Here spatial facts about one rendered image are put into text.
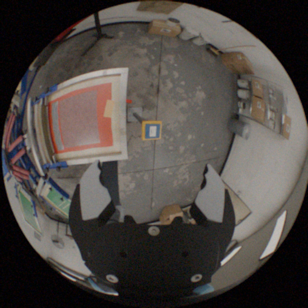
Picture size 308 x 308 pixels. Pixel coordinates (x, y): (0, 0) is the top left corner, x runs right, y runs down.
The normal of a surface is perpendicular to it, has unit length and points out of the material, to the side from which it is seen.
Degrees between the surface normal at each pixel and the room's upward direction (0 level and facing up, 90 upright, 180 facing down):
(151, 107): 0
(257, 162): 90
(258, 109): 89
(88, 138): 0
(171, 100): 0
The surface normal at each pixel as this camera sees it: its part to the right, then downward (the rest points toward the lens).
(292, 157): -0.95, 0.10
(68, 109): 0.31, 0.47
